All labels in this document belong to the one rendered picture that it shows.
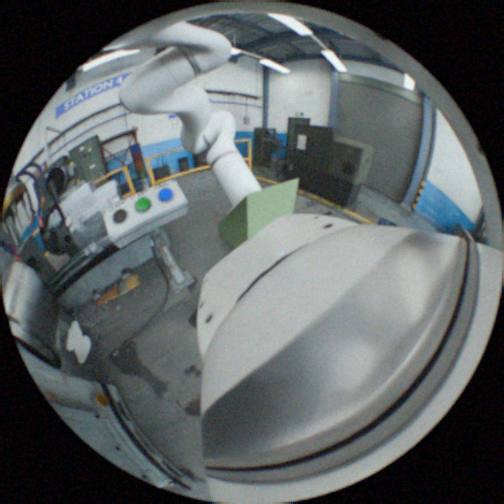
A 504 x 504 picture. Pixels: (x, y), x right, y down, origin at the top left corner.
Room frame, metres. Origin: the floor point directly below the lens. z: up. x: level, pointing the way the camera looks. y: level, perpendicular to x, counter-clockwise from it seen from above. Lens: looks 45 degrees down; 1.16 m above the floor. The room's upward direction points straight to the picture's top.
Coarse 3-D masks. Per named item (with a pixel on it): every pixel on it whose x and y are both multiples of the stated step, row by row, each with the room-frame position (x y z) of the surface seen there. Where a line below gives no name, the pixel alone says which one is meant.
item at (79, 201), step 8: (88, 184) 0.29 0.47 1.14; (80, 192) 0.27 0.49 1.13; (88, 192) 0.29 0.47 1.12; (64, 200) 0.23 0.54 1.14; (72, 200) 0.24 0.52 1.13; (80, 200) 0.26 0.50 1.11; (88, 200) 0.28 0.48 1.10; (64, 208) 0.22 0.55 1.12; (72, 208) 0.24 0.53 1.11; (80, 208) 0.25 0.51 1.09; (72, 216) 0.23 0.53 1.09
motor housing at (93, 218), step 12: (96, 192) 0.32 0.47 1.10; (108, 192) 0.34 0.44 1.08; (120, 192) 0.43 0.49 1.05; (96, 204) 0.29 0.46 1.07; (84, 216) 0.24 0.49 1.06; (96, 216) 0.27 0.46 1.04; (72, 228) 0.20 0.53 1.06; (96, 228) 0.24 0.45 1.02; (84, 240) 0.20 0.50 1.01; (96, 240) 0.23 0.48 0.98; (108, 240) 0.28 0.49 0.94
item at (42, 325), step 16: (16, 272) -0.03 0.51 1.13; (32, 272) 0.01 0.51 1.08; (16, 288) -0.06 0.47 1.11; (32, 288) -0.02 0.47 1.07; (48, 288) 0.02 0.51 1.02; (16, 304) -0.08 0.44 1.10; (32, 304) -0.05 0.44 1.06; (48, 304) -0.02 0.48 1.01; (16, 320) -0.11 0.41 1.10; (32, 320) -0.08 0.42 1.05; (48, 320) -0.05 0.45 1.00; (16, 336) -0.14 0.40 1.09; (32, 336) -0.11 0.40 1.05; (48, 336) -0.08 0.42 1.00; (32, 352) -0.15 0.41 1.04; (48, 352) -0.12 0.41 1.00
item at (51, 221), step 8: (48, 208) 0.27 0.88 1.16; (56, 208) 0.30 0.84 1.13; (48, 216) 0.25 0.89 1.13; (56, 216) 0.28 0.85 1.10; (40, 224) 0.20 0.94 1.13; (48, 224) 0.23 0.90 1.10; (56, 224) 0.26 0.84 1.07; (40, 232) 0.18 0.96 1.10; (48, 232) 0.22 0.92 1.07; (56, 232) 0.25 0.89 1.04; (64, 232) 0.28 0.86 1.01; (48, 240) 0.19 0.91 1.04; (56, 240) 0.23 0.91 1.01; (64, 240) 0.26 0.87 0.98; (72, 240) 0.29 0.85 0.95; (48, 248) 0.18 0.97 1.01; (56, 248) 0.21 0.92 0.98; (64, 248) 0.24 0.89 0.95
